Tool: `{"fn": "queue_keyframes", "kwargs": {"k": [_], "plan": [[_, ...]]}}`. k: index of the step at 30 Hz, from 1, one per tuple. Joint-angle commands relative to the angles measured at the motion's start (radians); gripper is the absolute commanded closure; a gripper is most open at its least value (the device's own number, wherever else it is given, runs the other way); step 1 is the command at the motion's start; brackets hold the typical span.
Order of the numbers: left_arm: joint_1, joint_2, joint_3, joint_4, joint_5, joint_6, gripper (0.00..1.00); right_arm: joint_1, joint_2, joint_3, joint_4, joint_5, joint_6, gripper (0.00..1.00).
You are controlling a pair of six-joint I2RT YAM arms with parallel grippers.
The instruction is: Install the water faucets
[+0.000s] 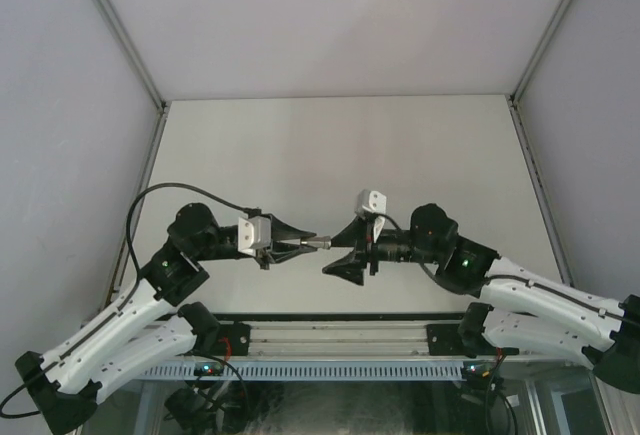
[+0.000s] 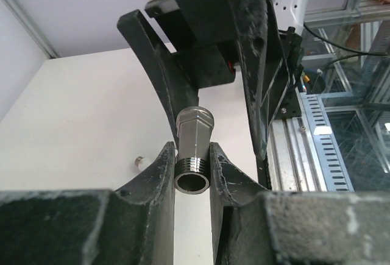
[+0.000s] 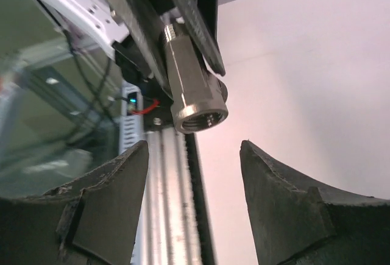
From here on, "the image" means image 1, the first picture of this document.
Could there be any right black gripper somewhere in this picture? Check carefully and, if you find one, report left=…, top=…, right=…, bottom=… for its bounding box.
left=323, top=213, right=442, bottom=283

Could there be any silver threaded pipe fitting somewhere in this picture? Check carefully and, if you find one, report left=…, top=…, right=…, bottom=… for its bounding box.
left=300, top=236, right=331, bottom=250

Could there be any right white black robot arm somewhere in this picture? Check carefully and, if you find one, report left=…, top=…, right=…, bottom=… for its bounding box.
left=322, top=203, right=639, bottom=394

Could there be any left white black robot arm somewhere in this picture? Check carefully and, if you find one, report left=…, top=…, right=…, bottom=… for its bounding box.
left=15, top=203, right=311, bottom=434

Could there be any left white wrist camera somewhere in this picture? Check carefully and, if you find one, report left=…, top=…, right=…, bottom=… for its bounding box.
left=237, top=216, right=272, bottom=257

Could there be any left black camera cable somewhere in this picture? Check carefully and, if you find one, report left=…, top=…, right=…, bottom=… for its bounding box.
left=126, top=183, right=261, bottom=273

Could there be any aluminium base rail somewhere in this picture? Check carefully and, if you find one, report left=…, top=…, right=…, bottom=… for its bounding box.
left=79, top=310, right=640, bottom=359

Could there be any grey slotted cable duct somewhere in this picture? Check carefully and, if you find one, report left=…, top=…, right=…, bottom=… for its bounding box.
left=138, top=360, right=490, bottom=382

